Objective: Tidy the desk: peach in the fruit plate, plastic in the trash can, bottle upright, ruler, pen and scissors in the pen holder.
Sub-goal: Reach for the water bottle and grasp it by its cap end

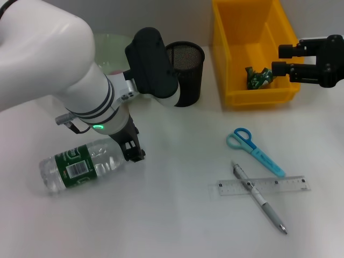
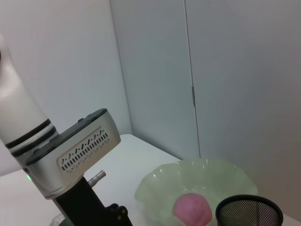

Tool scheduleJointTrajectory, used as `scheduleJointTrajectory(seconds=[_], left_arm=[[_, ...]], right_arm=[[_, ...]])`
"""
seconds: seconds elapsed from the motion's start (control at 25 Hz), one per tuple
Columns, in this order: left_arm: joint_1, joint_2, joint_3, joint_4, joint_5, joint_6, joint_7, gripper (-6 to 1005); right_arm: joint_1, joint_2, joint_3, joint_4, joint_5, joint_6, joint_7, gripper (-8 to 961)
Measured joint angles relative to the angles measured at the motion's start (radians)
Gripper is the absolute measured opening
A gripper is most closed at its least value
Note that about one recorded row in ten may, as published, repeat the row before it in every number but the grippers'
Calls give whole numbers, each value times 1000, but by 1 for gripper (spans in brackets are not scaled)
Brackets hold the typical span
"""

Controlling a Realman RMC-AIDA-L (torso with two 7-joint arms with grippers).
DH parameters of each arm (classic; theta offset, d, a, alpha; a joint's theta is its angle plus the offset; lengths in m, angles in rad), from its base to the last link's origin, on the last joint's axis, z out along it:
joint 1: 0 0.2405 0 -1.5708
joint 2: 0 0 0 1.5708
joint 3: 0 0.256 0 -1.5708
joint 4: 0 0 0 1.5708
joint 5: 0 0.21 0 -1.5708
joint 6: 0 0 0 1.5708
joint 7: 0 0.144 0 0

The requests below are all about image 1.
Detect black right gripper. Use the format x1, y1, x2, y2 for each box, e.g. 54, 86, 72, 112
271, 34, 344, 88

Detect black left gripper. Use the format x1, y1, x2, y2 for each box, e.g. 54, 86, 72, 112
109, 118, 146, 163

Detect green plastic wrapper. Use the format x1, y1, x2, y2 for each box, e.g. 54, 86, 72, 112
244, 66, 279, 91

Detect clear green-label water bottle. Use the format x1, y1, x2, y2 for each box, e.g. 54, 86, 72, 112
39, 138, 127, 196

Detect black mesh pen holder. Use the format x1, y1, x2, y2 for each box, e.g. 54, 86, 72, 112
165, 41, 206, 108

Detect translucent green fruit plate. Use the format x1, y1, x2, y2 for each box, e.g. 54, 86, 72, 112
92, 33, 134, 76

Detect blue scissors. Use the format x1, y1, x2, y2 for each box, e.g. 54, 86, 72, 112
226, 127, 286, 177

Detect clear plastic ruler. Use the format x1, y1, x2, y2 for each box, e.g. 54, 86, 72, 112
217, 175, 312, 197

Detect white grey pen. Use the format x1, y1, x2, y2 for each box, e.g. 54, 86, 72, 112
231, 160, 288, 235

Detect yellow plastic bin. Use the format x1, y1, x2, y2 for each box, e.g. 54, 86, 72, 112
211, 0, 301, 108

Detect left arm gripper cable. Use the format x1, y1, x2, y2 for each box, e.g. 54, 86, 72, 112
55, 112, 91, 134

